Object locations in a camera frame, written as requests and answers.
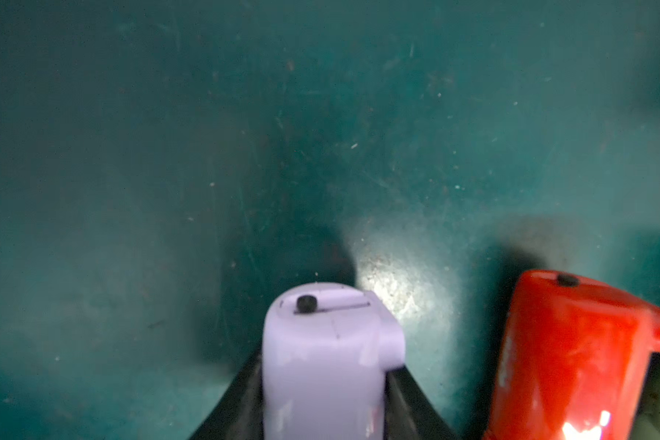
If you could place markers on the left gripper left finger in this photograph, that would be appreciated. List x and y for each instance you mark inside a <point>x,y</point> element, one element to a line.
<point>239,412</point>

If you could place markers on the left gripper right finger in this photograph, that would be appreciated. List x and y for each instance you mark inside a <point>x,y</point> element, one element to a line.
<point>409,415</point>

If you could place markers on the purple flashlight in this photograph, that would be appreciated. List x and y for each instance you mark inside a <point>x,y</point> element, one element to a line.
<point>327,349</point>

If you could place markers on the red flashlight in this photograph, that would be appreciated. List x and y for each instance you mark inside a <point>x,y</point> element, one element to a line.
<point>574,357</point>

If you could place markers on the green table mat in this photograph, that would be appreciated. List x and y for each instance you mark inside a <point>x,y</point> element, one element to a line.
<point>167,168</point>

